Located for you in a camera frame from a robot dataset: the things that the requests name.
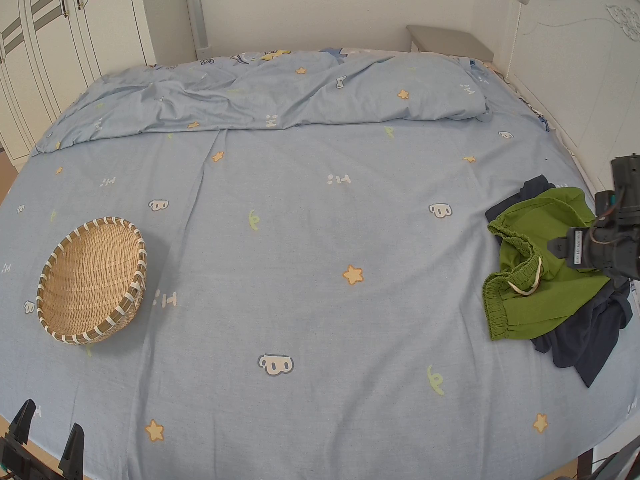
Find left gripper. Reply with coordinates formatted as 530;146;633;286
0;399;85;480

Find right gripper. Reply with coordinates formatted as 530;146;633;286
565;224;632;276

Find green shorts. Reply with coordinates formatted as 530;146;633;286
482;186;613;342

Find dark blue garment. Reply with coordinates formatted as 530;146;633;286
485;174;633;388

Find round woven basket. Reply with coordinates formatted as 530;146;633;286
36;216;147;345

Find bed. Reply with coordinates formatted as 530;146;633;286
0;0;640;480

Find grey bedside table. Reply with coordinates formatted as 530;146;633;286
406;24;496;64

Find pale blue quilt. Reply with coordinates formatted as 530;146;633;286
29;47;495;158

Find white wardrobe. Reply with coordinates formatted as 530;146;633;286
0;0;157;161

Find grey vertical pipe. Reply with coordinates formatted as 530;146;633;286
181;0;213;51

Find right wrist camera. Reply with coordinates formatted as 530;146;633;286
594;191;624;222

